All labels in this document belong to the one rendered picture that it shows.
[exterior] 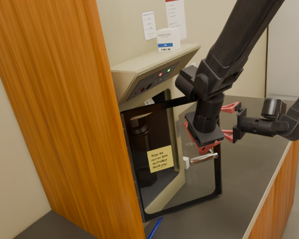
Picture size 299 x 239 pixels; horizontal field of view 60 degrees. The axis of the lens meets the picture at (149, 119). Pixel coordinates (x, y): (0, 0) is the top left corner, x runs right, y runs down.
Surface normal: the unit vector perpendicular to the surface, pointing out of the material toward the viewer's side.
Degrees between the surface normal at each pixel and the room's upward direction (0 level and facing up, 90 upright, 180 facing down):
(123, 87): 90
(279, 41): 90
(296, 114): 54
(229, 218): 0
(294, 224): 0
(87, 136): 90
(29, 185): 90
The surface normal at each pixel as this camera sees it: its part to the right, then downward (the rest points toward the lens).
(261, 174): -0.15, -0.91
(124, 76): -0.60, 0.40
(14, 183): 0.79, 0.14
